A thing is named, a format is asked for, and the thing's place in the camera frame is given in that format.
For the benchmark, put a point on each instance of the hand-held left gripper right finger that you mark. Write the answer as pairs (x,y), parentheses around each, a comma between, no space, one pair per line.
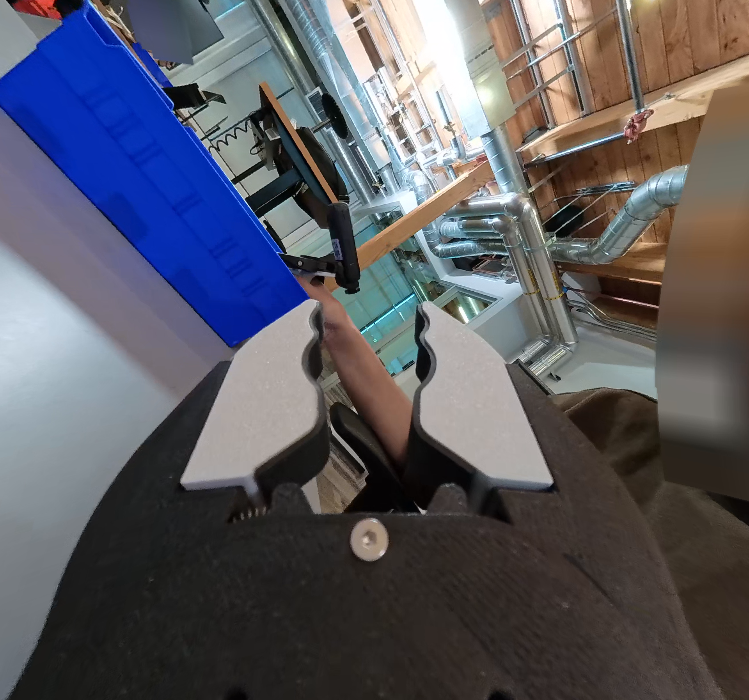
(485,419)

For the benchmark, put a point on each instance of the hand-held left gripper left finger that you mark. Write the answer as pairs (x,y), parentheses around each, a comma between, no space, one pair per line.
(257,413)

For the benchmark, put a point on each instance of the blue plastic bin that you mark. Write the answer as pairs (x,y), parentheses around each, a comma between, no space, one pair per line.
(153,65)
(146,156)

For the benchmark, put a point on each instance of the person's right forearm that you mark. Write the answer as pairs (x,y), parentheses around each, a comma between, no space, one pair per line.
(374,390)

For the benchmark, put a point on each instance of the wood-edged background desk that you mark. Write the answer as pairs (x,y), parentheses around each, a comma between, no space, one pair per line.
(111,15)
(292,144)

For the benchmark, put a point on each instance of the grey desk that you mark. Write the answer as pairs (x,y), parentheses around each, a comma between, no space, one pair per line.
(58,419)

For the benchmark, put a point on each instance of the person's right hand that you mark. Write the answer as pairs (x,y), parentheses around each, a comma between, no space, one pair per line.
(327,305)

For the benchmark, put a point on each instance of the black bag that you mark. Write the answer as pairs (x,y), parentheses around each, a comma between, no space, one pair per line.
(319,179)

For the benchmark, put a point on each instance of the silver pipe cluster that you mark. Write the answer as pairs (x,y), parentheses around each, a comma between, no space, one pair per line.
(526,226)

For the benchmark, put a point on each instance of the black office chair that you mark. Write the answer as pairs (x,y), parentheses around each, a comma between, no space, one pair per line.
(193,97)

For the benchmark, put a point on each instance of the grey leaning panel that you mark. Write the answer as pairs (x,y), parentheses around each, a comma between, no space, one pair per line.
(38,27)

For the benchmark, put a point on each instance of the orange traffic cone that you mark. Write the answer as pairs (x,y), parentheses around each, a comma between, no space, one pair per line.
(38,7)

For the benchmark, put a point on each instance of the wooden post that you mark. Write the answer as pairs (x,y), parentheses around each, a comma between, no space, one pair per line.
(421,208)

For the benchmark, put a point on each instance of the silver ventilation duct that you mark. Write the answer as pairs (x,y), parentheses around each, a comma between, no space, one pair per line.
(327,39)

